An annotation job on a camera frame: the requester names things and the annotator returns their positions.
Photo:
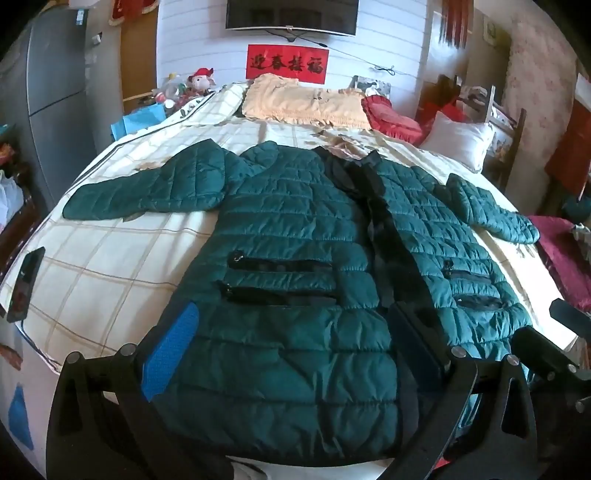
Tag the red garment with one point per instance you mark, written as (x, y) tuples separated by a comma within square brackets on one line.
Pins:
[(438, 108)]

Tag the wooden door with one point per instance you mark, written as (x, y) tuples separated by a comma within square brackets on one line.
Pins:
[(138, 60)]

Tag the green quilted puffer jacket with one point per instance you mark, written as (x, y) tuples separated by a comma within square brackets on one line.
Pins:
[(286, 221)]

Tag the wall television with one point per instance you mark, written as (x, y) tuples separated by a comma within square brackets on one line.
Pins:
[(291, 14)]

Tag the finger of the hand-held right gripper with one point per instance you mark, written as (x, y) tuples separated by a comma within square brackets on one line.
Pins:
[(545, 353), (575, 314)]

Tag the white pillow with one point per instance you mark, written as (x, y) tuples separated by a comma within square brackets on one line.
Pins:
[(459, 138)]

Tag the grey refrigerator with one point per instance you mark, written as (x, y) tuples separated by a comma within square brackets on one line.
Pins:
[(55, 83)]

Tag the wooden chair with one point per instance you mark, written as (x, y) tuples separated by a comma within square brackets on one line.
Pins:
[(508, 134)]

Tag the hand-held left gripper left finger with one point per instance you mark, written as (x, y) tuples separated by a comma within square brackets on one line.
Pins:
[(173, 341)]

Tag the maroon blanket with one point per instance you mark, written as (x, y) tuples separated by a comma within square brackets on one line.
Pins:
[(563, 249)]

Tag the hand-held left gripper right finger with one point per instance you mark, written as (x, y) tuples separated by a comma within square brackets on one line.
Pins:
[(415, 344)]

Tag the red frilled pillow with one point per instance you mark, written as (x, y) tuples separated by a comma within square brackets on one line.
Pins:
[(392, 121)]

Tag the black smartphone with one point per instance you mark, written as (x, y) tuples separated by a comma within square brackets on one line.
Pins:
[(25, 286)]

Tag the red board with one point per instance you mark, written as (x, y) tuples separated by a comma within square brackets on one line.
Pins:
[(572, 147)]

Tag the white plastic bag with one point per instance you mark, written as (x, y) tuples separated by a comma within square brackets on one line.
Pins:
[(10, 198)]

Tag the red wall banner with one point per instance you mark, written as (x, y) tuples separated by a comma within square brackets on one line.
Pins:
[(286, 63)]

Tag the red hanging decoration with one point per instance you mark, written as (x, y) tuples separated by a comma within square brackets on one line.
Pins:
[(457, 23)]

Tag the blue bag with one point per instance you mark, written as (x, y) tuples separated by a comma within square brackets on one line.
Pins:
[(138, 121)]

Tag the bed with floral plaid sheet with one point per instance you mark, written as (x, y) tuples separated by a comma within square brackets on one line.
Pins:
[(106, 258)]

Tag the plush toy with red hat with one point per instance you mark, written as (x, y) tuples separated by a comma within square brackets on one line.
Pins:
[(202, 81)]

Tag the leaning photo print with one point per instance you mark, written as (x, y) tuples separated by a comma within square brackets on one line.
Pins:
[(371, 85)]

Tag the peach frilled pillow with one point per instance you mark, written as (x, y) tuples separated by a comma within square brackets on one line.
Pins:
[(300, 104)]

